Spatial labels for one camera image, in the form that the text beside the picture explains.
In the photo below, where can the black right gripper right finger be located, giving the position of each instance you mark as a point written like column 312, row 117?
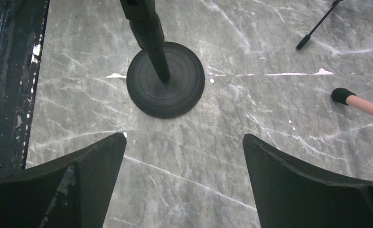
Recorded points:
column 292, row 193

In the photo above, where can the black round-base stand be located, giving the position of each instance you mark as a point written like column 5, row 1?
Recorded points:
column 165, row 79

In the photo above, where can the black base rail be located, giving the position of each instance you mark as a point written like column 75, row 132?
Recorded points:
column 22, row 32

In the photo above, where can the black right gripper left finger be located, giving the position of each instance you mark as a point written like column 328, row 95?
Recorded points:
column 72, row 191

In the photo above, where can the black tripod shock-mount stand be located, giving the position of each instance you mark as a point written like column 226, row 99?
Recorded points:
column 307, row 37

